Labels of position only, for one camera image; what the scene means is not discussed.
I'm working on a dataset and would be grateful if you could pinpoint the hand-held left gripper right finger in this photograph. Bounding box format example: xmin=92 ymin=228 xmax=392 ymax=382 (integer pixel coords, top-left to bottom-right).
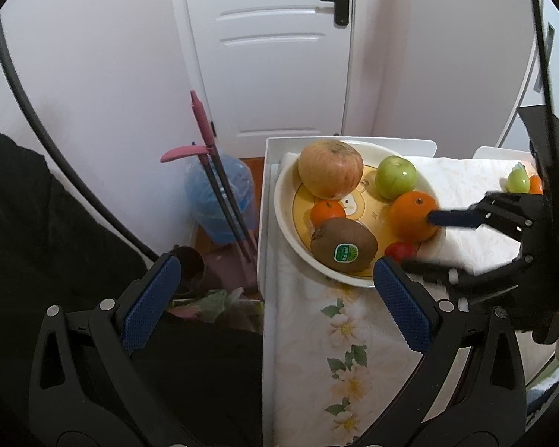
xmin=353 ymin=256 xmax=528 ymax=447

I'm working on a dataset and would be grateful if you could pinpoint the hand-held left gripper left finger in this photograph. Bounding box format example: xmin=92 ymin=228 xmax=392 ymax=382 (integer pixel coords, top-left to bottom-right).
xmin=28 ymin=253 xmax=193 ymax=447

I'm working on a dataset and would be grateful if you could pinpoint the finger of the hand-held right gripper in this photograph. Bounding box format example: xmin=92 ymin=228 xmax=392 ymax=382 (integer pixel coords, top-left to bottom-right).
xmin=427 ymin=191 xmax=549 ymax=243
xmin=400 ymin=241 xmax=542 ymax=311

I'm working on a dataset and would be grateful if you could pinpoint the red cherry tomato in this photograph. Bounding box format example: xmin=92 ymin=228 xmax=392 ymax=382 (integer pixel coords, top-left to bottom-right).
xmin=384 ymin=241 xmax=418 ymax=264

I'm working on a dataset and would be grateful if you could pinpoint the large green apple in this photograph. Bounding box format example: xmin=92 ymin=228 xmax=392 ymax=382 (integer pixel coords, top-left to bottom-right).
xmin=375 ymin=155 xmax=418 ymax=200

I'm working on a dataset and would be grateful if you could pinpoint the brown kiwi with green sticker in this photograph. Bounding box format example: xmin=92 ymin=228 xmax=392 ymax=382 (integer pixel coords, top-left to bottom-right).
xmin=310 ymin=217 xmax=379 ymax=274

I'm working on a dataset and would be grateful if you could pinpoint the small tangerine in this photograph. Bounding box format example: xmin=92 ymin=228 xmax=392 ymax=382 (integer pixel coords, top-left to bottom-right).
xmin=310 ymin=199 xmax=347 ymax=229

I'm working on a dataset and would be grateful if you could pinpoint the yellow-red apple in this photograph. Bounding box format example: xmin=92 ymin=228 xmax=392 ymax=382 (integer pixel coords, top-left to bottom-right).
xmin=297 ymin=140 xmax=364 ymax=200

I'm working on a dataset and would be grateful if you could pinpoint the yellow cartoon plate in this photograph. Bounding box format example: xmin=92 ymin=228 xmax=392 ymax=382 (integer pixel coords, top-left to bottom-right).
xmin=273 ymin=140 xmax=446 ymax=289

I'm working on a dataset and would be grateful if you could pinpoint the brown pot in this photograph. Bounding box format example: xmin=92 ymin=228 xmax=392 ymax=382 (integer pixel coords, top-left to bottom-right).
xmin=170 ymin=245 xmax=206 ymax=297

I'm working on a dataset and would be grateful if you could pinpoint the plastic bag of greens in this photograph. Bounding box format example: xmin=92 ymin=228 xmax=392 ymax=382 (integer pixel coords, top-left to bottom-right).
xmin=167 ymin=288 xmax=265 ymax=335

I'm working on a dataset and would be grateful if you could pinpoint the small green fruit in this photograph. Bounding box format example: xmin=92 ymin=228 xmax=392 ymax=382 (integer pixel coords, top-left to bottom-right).
xmin=506 ymin=162 xmax=532 ymax=193

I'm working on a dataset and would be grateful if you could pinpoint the white tray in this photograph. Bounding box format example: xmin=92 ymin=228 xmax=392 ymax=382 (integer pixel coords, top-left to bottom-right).
xmin=256 ymin=137 xmax=437 ymax=447
xmin=472 ymin=145 xmax=537 ymax=162

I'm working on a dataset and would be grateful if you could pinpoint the white floral tablecloth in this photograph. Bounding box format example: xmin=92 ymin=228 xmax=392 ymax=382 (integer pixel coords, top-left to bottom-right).
xmin=263 ymin=151 xmax=543 ymax=447

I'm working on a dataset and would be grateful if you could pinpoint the dark cloth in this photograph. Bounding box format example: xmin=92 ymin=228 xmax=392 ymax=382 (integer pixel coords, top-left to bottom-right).
xmin=0 ymin=120 xmax=264 ymax=447

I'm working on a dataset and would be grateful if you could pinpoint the blue trash bag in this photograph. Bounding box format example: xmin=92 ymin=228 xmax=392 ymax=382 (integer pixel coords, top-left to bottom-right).
xmin=184 ymin=154 xmax=256 ymax=245

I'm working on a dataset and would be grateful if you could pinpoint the pink broom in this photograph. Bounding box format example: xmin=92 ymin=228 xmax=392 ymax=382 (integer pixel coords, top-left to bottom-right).
xmin=189 ymin=89 xmax=262 ymax=290

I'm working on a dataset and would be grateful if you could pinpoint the black curved rack pole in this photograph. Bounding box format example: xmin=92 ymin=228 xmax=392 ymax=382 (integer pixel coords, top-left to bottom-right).
xmin=0 ymin=13 xmax=162 ymax=262

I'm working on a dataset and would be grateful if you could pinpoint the white panel door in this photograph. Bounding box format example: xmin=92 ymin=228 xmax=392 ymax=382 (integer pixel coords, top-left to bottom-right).
xmin=165 ymin=0 xmax=357 ymax=150

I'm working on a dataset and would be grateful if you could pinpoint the pink dustpan handle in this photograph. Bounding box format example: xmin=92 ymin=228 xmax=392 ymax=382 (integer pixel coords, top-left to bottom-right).
xmin=160 ymin=145 xmax=211 ymax=165

